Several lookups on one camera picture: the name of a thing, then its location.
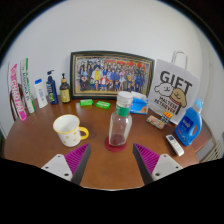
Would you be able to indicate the dark blue pump bottle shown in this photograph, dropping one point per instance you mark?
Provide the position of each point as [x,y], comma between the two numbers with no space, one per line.
[52,91]

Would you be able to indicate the small snack packet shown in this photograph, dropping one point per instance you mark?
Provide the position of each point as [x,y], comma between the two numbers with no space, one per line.
[155,122]

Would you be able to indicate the white bottle blue cap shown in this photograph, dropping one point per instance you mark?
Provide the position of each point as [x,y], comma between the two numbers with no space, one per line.
[41,95]

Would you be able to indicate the tall white green box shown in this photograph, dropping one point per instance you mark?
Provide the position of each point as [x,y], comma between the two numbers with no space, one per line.
[28,86]

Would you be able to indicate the white remote control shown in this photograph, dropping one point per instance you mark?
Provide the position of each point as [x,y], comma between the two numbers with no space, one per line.
[175,145]

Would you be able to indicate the clear plastic bottle green label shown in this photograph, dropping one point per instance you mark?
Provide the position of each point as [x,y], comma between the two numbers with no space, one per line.
[120,128]

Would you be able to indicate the blue tissue pack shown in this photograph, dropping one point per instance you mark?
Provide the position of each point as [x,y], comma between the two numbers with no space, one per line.
[140,106]

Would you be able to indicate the framed group photo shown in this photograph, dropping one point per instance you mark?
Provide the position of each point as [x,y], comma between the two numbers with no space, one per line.
[110,75]

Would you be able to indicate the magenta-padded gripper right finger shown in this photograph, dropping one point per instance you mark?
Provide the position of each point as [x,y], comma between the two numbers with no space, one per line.
[152,160]

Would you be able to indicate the white paper gift bag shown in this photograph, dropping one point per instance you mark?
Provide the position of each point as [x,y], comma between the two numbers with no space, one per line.
[173,90]

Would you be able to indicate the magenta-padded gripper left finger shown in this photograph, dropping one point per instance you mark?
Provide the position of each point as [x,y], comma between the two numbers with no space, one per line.
[71,160]

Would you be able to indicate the tall pink box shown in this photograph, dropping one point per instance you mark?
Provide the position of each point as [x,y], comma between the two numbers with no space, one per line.
[18,93]

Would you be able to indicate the brown bottle yellow label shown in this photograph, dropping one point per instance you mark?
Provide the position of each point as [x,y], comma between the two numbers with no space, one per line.
[65,93]

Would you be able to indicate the flat round red coaster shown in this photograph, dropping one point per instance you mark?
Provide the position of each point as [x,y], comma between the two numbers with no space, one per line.
[115,149]

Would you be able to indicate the white mug yellow rim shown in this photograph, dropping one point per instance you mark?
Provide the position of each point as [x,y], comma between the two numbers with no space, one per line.
[68,131]

